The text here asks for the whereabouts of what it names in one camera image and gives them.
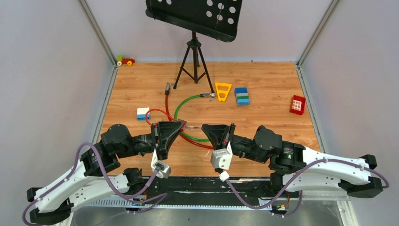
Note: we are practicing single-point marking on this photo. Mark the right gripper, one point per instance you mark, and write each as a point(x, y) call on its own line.
point(219, 134)

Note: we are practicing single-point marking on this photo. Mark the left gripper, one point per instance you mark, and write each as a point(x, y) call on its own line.
point(169, 131)

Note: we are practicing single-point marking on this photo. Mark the red padlock with thin cable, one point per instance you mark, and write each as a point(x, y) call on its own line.
point(166, 114)

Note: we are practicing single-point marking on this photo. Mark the small key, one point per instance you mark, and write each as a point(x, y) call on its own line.
point(190, 127)

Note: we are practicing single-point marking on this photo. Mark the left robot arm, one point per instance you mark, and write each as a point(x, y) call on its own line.
point(88, 181)

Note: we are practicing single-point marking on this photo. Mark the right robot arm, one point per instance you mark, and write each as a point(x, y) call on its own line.
point(294, 167)

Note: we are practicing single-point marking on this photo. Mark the white blue block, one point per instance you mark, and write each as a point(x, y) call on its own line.
point(142, 114)

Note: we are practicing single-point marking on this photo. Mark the blue green stacked blocks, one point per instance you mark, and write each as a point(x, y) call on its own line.
point(242, 96)

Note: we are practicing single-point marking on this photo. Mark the yellow triangular plastic piece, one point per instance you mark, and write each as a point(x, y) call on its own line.
point(222, 90)

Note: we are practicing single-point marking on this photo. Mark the red window block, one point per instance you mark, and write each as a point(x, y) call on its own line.
point(297, 105)

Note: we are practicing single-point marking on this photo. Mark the toy car red green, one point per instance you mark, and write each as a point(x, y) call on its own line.
point(121, 60)

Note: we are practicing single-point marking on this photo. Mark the black music stand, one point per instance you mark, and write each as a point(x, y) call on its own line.
point(217, 19)

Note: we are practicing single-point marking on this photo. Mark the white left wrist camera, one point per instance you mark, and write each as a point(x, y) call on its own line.
point(163, 169)

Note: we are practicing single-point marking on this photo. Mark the green cable lock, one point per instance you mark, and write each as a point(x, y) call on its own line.
point(203, 95)

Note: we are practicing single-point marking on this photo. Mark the thick red cable lock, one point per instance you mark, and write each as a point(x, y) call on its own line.
point(167, 91)

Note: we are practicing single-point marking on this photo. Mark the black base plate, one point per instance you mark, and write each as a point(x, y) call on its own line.
point(211, 191)

